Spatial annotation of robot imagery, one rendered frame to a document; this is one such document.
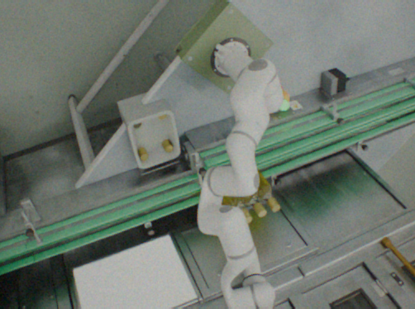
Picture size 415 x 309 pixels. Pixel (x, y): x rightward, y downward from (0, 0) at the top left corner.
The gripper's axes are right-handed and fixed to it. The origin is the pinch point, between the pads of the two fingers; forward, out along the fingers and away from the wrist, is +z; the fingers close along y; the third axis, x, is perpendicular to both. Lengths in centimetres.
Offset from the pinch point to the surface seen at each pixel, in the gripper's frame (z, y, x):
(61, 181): 65, -14, 79
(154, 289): -4.8, -11.5, 34.5
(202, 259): 5.5, -12.2, 15.9
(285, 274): -7.5, -12.9, -12.8
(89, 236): 17, -2, 57
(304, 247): 2.0, -12.3, -22.6
